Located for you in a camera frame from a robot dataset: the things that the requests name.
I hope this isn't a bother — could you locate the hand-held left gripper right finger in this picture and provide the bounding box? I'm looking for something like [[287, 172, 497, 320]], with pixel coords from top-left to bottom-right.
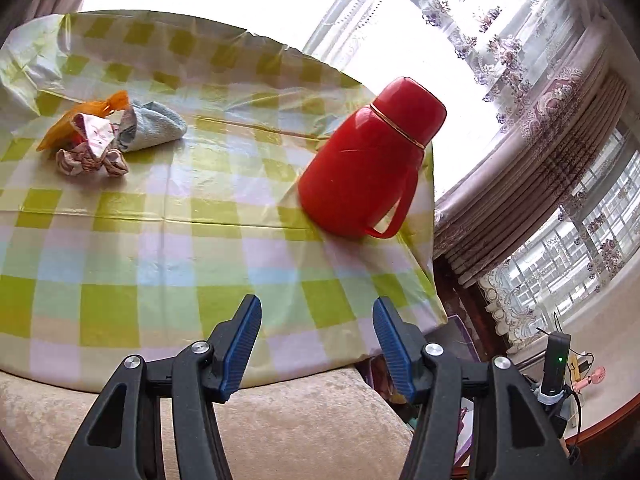
[[372, 296, 583, 480]]

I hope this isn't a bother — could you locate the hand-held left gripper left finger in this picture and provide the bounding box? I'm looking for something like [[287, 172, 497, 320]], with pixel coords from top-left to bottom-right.
[[55, 294, 263, 480]]

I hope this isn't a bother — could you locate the small pink fan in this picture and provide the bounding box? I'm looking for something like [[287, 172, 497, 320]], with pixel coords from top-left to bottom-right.
[[575, 366, 607, 392]]

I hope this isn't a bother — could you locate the white lace curtain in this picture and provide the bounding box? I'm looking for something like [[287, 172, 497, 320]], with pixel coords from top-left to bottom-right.
[[477, 130, 640, 351]]

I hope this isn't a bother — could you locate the beige upholstered cushion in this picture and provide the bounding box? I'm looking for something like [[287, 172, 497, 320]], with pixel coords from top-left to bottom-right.
[[0, 365, 416, 480]]

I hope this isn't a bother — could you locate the green checked plastic tablecloth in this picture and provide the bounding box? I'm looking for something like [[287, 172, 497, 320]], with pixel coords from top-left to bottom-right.
[[0, 10, 448, 393]]

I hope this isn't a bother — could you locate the red thermos jug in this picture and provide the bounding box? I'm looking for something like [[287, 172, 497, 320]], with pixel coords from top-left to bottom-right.
[[297, 76, 447, 239]]

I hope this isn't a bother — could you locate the mauve pleated curtain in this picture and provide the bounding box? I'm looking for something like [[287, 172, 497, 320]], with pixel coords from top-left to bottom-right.
[[432, 15, 640, 288]]

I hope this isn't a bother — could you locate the light blue cloth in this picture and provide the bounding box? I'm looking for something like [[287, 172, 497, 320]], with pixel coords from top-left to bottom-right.
[[117, 101, 187, 153]]

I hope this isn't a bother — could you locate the pink patterned fabric scrunchie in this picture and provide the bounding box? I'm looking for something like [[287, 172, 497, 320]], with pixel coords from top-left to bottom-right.
[[55, 110, 137, 178]]

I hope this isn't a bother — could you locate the orange mesh pouch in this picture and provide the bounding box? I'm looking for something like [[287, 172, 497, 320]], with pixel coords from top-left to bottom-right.
[[37, 90, 130, 152]]

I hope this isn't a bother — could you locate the sheer floral curtain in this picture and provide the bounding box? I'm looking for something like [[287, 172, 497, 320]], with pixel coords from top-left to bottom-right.
[[305, 0, 601, 131]]

